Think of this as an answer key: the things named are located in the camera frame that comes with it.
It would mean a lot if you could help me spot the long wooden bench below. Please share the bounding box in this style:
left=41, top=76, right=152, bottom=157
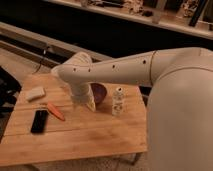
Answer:
left=0, top=22, right=110, bottom=61

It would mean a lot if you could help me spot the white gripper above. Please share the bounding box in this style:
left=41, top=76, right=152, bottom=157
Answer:
left=70, top=83, right=96, bottom=112

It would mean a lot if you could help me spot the purple bowl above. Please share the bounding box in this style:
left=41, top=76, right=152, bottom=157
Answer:
left=91, top=83, right=107, bottom=105

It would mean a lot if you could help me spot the white plastic bottle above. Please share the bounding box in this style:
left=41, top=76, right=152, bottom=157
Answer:
left=112, top=87, right=124, bottom=116

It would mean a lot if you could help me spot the white sponge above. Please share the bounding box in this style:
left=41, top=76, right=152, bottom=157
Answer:
left=26, top=86, right=45, bottom=101

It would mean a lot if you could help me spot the orange carrot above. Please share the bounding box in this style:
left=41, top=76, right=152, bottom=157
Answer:
left=46, top=103, right=65, bottom=121

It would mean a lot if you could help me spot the black eraser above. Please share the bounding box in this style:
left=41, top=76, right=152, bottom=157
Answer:
left=31, top=110, right=48, bottom=134

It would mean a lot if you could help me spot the wooden table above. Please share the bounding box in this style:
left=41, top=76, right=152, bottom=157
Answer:
left=0, top=74, right=147, bottom=166

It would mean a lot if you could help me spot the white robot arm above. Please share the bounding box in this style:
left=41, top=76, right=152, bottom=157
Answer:
left=51, top=47, right=213, bottom=171

